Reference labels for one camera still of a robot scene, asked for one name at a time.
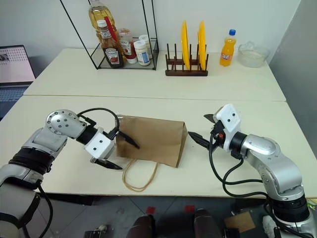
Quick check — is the clear glass bowl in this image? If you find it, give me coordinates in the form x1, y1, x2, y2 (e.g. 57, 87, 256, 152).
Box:
238, 41, 271, 68

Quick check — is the yellow plate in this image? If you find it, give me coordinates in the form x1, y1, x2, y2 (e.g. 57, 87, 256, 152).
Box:
181, 20, 191, 71
197, 20, 208, 70

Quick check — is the large cooking oil bottle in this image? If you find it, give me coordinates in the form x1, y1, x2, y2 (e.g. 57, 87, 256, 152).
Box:
88, 0, 118, 43

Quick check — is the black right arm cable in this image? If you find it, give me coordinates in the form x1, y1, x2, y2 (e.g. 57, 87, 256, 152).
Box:
209, 128, 268, 199

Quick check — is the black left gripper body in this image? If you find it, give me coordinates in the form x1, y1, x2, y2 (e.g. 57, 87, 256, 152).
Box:
89, 128, 121, 165

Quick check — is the brown paper bag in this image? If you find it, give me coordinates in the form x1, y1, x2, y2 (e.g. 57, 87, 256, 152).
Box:
114, 114, 188, 193

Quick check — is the red squeeze ketchup bottle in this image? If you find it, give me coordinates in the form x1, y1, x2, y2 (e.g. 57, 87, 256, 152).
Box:
118, 28, 138, 64

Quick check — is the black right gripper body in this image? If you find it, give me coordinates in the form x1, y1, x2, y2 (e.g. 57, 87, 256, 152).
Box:
209, 119, 225, 150

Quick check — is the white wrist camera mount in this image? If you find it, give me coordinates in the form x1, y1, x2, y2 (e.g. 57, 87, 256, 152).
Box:
83, 127, 116, 162
215, 104, 242, 151

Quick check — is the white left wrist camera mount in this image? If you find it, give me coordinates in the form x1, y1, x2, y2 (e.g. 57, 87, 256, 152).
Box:
83, 127, 116, 162

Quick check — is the dark rounded shape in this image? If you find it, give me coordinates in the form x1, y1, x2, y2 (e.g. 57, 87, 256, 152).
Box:
194, 209, 223, 238
129, 214, 157, 238

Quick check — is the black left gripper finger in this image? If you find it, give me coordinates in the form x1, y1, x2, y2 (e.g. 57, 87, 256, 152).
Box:
118, 130, 141, 150
94, 158, 123, 171

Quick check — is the orange soda bottle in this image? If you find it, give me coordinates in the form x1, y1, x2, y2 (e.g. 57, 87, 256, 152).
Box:
219, 29, 237, 67

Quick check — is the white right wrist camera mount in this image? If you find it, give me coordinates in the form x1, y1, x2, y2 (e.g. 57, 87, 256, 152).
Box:
215, 104, 242, 151

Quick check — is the black floor device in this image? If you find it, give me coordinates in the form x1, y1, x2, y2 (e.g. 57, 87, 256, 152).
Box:
84, 224, 110, 238

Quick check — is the small white lidded jar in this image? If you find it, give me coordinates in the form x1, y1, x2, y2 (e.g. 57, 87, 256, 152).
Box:
138, 34, 151, 47

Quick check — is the black wire frame rack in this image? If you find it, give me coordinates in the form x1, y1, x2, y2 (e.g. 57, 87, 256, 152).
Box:
59, 0, 159, 71

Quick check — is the brown cardboard piece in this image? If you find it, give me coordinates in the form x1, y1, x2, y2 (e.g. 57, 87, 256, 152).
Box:
224, 211, 256, 234

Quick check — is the white mayonnaise jar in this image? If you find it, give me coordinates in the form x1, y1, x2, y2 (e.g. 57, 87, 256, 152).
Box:
133, 40, 152, 66

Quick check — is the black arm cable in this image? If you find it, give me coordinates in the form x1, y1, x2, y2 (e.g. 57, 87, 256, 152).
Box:
77, 107, 122, 141
209, 128, 268, 199

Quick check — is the glass ketchup bottle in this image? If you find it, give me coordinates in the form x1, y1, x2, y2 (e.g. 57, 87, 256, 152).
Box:
96, 19, 125, 69

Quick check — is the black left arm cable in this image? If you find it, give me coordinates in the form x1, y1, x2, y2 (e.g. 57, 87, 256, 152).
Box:
77, 107, 122, 141

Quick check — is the dark wooden dish rack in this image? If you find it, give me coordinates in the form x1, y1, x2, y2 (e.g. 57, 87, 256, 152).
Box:
165, 44, 210, 77

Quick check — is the open laptop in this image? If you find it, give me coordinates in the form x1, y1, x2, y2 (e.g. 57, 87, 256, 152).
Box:
0, 45, 37, 120

